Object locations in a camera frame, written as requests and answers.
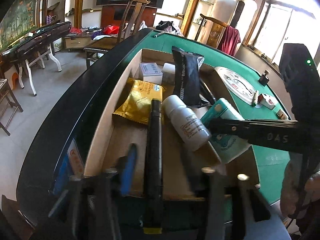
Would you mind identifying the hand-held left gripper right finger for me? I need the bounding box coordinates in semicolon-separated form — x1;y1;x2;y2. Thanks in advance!
180;147;272;240

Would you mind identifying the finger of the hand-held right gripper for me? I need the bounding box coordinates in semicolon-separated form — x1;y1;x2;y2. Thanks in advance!
207;118;298;137

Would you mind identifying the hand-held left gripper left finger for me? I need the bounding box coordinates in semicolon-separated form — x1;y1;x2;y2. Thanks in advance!
47;144;139;240

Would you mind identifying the teal tissue pack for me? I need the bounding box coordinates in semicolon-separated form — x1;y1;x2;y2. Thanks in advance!
200;98;251;165

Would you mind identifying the cardboard box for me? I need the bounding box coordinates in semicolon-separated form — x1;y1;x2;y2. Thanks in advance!
83;48;258;202

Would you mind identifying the red white cigarette box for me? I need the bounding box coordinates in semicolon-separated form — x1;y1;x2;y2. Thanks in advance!
257;93;277;110

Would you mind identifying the black marker yellow end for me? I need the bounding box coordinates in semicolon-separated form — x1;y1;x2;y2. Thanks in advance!
142;99;165;235

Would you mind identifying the large white plastic bottle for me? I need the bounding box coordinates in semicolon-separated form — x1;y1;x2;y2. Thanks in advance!
162;94;212;152

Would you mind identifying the black foil packet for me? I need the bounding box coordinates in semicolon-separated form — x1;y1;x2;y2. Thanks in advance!
171;46;210;108

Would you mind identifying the yellow snack packet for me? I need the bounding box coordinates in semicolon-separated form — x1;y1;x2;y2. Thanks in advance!
112;77;167;125

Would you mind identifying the small white box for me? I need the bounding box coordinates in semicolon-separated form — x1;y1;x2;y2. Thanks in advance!
139;62;164;84

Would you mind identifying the person's right hand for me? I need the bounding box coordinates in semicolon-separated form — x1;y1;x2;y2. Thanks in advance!
280;155;320;219

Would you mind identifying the small black box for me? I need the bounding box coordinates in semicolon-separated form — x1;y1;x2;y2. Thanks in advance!
259;70;271;86

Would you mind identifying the round table centre console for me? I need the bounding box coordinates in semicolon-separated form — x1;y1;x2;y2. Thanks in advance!
214;66;259;107

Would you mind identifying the maroon cloth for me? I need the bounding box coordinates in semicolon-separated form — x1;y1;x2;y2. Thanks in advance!
217;26;242;57

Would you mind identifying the white standing air conditioner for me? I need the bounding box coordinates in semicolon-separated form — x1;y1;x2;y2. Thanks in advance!
229;0;258;41

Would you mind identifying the wooden chair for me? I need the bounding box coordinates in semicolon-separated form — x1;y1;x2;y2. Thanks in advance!
84;0;151;68
0;78;24;136
197;14;231;51

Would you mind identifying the pile of dark clothing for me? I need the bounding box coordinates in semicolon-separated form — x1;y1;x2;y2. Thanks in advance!
156;20;185;36

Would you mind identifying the low wooden cabinet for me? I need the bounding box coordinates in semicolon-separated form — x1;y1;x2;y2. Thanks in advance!
63;33;96;49

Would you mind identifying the red bag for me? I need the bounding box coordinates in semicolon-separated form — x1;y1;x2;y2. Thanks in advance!
103;25;121;36

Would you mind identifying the white bucket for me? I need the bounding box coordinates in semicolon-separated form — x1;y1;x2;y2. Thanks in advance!
51;37;62;54

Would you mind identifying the orange stool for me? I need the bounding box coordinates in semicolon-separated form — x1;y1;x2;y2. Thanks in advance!
3;71;21;91

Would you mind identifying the folded black table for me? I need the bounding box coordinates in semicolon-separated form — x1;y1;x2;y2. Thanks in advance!
0;21;72;96

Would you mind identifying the black cable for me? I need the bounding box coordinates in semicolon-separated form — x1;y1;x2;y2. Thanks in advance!
285;152;309;230

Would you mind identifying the floral wall painting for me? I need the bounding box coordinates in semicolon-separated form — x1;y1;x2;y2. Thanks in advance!
0;0;38;51

